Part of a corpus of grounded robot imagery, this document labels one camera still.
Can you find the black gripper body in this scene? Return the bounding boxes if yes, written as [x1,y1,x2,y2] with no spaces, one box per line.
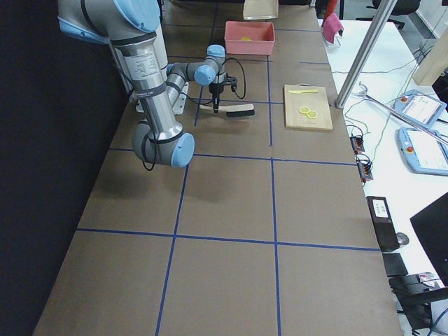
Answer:
[209,73,237,94]

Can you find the beige hand brush black bristles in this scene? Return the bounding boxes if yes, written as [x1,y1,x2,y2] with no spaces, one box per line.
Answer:
[199,104,255,118]

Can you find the beige plastic dustpan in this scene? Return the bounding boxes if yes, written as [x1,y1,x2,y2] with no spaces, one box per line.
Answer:
[243,0,279,20]

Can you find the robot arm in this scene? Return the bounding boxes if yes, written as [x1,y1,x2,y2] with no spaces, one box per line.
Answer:
[57,1,237,168]

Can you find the pink plastic bin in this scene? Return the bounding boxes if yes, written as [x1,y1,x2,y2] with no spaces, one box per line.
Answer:
[224,21,276,56]

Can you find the lemon slice far from knife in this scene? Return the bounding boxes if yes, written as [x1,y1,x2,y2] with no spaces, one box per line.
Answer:
[306,110,318,119]

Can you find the yellow plastic toy knife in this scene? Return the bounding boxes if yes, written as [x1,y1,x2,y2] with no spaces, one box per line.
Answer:
[288,89,319,95]

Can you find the wooden cutting board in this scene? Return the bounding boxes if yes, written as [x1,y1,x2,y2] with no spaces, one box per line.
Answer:
[283,84,333,132]

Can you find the magenta cloth on stand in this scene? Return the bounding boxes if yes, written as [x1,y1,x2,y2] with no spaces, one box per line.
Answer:
[321,13,344,46]

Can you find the thin metal rod stand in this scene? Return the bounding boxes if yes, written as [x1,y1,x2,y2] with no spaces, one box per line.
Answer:
[349,82,448,144]

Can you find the red black connector hub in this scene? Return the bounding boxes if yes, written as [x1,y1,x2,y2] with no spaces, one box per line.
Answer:
[349,135,365,154]

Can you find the far blue teach pendant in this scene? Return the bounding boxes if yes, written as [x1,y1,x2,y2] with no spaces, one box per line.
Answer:
[393,89,447,129]

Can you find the blue teach pendant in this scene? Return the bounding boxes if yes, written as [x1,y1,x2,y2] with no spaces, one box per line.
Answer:
[393,89,447,129]
[396,127,447,176]

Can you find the black box white label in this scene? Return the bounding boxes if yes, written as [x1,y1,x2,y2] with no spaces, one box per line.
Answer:
[366,196,400,252]

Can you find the near blue teach pendant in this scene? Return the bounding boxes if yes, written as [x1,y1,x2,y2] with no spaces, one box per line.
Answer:
[396,127,447,176]

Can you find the black monitor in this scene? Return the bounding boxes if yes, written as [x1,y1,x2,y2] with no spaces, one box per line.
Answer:
[410,196,448,286]

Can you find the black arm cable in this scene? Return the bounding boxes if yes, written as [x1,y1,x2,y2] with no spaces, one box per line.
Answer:
[185,57,246,108]

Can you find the aluminium frame post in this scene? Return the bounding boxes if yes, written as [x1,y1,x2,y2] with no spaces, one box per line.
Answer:
[335,0,398,109]

